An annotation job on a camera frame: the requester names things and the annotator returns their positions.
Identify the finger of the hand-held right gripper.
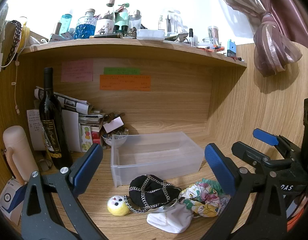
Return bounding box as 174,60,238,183
253,128,302,157
231,141,270,171

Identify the white handwritten paper sheet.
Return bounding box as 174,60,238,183
26,109,45,151

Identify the light blue bottle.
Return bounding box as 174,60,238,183
59,14,73,35

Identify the clear acrylic holder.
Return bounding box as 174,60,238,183
158,9,184,36

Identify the clear bottle with silver cap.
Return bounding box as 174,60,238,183
129,10,142,30

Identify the white and blue carton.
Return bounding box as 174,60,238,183
0,177,28,227

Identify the white card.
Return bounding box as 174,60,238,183
103,117,124,133

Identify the pink paper note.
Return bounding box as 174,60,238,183
61,59,94,82

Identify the orange paper note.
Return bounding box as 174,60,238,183
99,75,151,91

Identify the dark wine bottle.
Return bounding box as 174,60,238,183
38,67,74,170

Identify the stack of papers and magazines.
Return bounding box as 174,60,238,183
34,86,106,153

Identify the white rectangular case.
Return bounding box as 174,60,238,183
136,29,166,41

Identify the white charging cable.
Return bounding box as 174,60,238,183
11,55,21,115

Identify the wooden shelf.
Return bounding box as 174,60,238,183
19,39,247,68

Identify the pink satin curtain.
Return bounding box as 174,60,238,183
209,0,308,77

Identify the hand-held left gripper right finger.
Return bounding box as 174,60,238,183
201,143,287,240

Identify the white cloth pouch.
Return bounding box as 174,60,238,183
146,201,194,234

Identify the black pen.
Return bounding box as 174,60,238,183
90,33,123,39

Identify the small glass bowl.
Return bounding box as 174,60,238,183
101,132,129,147

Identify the blue and black small box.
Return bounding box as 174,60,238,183
226,39,237,57

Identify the corked bottle with illustrated label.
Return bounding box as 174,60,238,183
95,0,117,36

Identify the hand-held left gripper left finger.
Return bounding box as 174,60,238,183
21,143,104,240

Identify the green paper note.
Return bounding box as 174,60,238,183
103,67,140,75

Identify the floral fabric scrunchie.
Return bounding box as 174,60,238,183
179,182,222,217

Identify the clear plastic storage box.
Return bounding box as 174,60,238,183
110,131,205,188

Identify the glass bottle with blue liquid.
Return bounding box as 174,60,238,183
75,9,98,40

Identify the yellow felt ball toy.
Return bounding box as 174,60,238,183
107,195,131,216

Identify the cream thermos bottle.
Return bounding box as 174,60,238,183
3,125,39,183

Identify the yellow round object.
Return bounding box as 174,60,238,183
19,25,29,48

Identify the black cap with silver chain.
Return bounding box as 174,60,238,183
123,174,182,214

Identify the black and white braided band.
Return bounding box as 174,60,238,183
3,20,22,68

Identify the green pump bottle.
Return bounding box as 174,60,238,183
115,3,131,32

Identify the clear glass jar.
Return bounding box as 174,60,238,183
203,26,221,46

